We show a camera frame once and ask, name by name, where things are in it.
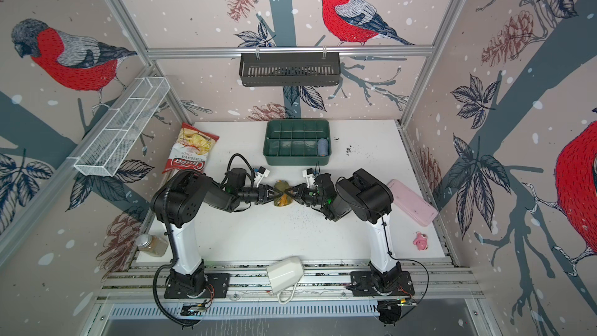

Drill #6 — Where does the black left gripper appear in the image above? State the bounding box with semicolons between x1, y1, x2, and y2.
238;185;283;205

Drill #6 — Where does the olive yellow sock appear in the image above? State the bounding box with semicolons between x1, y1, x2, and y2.
274;180;293;207

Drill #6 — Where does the green compartment tray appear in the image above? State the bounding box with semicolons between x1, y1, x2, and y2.
262;119;332;166

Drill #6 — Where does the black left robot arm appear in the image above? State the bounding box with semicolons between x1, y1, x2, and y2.
152;168;282;293

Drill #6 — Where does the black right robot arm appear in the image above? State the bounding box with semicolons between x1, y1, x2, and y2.
284;169;402;293

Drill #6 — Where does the grey rolled item in tray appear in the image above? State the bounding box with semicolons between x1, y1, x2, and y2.
317;138;330;157

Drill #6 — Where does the red chips bag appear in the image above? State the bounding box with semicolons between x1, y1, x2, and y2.
163;123;220;174

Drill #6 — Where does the pink pig toy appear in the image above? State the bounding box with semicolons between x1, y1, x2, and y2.
413;231;428;251

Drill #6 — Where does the glass jar with lid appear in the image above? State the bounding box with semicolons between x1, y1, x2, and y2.
135;233;169;258

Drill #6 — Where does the black hanging basket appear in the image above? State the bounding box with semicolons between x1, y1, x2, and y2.
239;52;341;87

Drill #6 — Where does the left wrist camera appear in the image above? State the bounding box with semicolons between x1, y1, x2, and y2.
223;165;271;192

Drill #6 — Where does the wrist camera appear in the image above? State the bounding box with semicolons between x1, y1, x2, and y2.
223;165;271;192
303;168;317;189

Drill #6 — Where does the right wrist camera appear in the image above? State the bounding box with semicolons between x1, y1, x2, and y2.
303;168;317;189

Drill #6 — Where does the white overhead camera box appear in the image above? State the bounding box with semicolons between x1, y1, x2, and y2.
266;257;304;295

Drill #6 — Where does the black right base cable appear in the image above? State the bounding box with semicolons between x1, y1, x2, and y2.
382;216;431;309

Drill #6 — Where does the black base cable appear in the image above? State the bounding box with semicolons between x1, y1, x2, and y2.
152;223;206;328
382;216;431;309

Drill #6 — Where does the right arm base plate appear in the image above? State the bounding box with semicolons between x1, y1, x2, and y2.
346;271;415;297

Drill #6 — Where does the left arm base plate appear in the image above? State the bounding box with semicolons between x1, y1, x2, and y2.
164;273;231;300

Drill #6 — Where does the black left base cable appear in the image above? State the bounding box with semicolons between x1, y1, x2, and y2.
152;223;206;328

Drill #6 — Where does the white wire mesh basket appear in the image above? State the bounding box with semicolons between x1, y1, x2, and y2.
74;76;170;177

